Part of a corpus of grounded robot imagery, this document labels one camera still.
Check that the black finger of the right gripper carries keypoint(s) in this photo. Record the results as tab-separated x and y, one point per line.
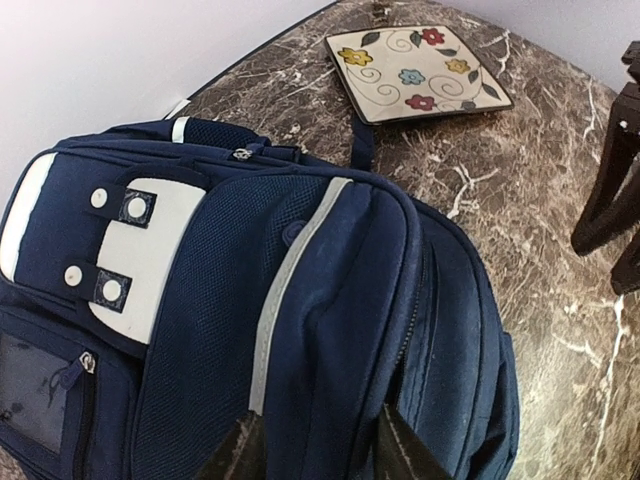
613	205

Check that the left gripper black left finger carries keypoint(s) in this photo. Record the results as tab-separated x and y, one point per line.
241	455

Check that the navy blue student backpack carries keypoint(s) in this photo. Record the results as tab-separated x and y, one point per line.
159	280

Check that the square floral ceramic plate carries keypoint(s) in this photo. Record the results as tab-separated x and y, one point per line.
400	73

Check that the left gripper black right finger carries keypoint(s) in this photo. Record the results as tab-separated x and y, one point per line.
400	454

